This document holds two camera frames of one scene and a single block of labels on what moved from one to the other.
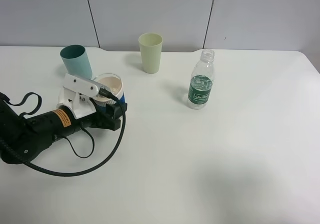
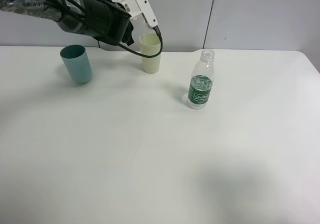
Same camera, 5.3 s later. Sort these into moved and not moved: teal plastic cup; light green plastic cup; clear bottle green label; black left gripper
Moved: black left gripper
Not moved: clear bottle green label; teal plastic cup; light green plastic cup
